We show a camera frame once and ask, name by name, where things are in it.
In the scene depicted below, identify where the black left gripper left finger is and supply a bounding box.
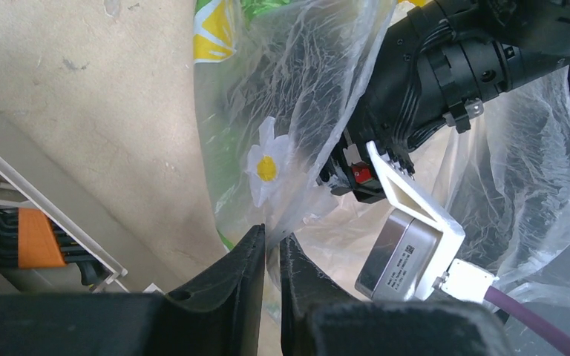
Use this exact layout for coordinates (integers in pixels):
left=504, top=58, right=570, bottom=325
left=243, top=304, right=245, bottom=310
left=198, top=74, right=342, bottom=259
left=0, top=225, right=265, bottom=355

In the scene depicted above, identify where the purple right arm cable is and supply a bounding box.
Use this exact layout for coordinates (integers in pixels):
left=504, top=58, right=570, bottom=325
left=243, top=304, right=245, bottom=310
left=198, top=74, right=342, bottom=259
left=484, top=286, right=570, bottom=356

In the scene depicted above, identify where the orange hex key set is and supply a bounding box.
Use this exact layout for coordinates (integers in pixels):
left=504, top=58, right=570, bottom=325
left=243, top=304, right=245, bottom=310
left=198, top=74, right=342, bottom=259
left=0, top=206, right=110, bottom=287

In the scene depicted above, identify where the clear plastic grocery bag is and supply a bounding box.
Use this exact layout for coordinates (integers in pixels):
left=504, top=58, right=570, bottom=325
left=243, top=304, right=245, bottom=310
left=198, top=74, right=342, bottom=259
left=192, top=0, right=570, bottom=326

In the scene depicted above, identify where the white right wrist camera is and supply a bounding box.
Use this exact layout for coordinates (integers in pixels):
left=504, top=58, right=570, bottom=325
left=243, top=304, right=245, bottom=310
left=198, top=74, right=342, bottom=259
left=354, top=141, right=495, bottom=303

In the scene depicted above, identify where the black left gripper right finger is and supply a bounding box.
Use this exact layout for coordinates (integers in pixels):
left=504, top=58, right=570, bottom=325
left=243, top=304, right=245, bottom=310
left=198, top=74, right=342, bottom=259
left=279, top=234, right=511, bottom=355

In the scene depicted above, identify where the beige plastic toolbox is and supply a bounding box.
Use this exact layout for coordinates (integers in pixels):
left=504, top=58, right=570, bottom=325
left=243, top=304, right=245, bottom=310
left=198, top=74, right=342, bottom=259
left=0, top=176, right=160, bottom=292

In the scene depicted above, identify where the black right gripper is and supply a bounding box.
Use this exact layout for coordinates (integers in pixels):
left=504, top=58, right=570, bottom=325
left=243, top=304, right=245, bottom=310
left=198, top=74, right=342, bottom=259
left=318, top=1, right=570, bottom=203

